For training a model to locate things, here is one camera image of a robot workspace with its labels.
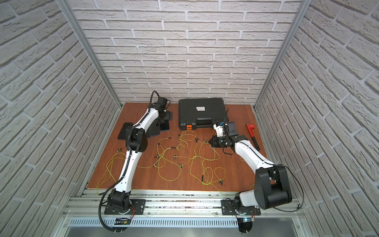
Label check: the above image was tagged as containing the yellow-green earphone cables tangle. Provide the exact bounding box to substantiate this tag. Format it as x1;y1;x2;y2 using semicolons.
94;130;261;196

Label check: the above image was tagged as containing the black smartphone blue edge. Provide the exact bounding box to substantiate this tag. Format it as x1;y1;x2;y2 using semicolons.
164;111;173;120

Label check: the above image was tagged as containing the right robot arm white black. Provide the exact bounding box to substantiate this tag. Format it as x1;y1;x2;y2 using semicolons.
209;122;292;212

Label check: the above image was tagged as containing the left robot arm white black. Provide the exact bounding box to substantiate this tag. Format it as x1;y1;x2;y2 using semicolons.
105;96;172;214

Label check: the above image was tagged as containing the red pipe wrench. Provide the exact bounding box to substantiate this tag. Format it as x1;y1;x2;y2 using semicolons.
246;123;260;152

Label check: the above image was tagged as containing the black plastic tool case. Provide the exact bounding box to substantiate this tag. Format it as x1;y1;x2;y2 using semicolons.
179;97;229;130

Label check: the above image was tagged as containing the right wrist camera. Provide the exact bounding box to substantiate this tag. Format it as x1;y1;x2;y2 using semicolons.
213;122;225;137

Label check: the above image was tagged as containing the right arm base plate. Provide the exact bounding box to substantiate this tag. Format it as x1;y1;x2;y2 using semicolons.
221;198;261;216

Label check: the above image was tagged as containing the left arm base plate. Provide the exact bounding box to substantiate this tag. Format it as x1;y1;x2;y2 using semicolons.
104;199;146;215

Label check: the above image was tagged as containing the aluminium rail frame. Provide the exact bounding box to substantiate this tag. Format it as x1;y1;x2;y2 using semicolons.
60;189;306;220

